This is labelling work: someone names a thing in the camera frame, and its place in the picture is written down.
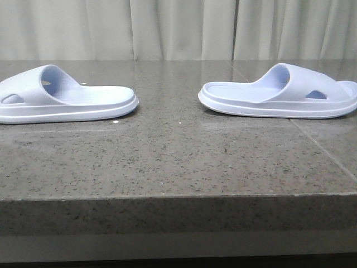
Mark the light blue slipper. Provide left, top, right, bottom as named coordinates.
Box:
left=1, top=65, right=139, bottom=124
left=198, top=63, right=356, bottom=119

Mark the beige curtain backdrop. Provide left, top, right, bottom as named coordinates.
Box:
left=1, top=1, right=356, bottom=60

